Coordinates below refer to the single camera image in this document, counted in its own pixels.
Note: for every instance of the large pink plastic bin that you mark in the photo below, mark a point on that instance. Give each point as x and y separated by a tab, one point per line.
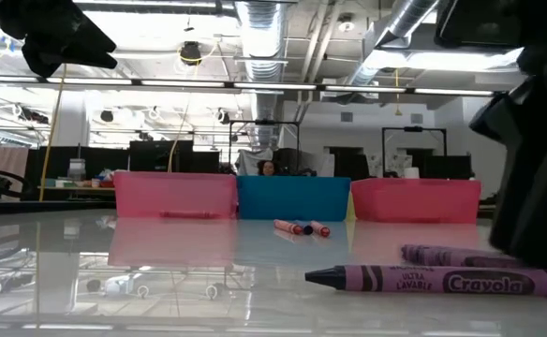
175	194

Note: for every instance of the white cloth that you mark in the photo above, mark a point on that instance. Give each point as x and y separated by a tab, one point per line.
247	161

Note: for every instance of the blue plastic bin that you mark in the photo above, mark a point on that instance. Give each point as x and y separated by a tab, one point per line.
292	196

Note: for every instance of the black partition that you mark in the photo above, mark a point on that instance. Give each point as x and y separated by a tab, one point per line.
161	159

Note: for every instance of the wooden side table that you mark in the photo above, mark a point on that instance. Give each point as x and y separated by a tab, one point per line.
79	188

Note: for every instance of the small yellow plastic bin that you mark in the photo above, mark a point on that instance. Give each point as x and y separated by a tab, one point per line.
350	208

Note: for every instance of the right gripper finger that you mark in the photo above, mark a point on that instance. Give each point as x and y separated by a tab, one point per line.
545	187
503	119

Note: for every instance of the white paper roll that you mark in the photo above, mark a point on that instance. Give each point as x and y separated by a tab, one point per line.
411	172

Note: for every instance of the clear plastic container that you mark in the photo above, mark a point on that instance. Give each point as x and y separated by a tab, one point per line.
77	169

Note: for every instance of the black frame rig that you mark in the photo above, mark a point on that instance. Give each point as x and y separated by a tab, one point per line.
264	122
414	128

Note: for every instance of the long ceiling light bar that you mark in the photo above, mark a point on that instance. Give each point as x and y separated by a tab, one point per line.
273	86

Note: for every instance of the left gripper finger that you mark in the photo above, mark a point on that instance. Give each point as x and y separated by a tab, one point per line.
79	39
67	60

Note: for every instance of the small red plastic bin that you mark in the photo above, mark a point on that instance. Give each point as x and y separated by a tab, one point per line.
416	201

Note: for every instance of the red crayon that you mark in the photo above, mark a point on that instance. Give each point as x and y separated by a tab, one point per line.
321	229
287	226

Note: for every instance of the silver ventilation duct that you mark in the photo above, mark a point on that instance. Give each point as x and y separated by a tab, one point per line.
264	47
395	28

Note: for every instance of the purple crayon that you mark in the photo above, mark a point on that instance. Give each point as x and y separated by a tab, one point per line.
442	279
442	256

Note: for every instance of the blue crayon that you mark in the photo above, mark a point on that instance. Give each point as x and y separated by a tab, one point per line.
306	229

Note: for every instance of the person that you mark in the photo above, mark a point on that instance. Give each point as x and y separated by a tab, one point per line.
268	168
390	174

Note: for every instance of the pale pink curtain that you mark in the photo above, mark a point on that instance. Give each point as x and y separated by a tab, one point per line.
9	156

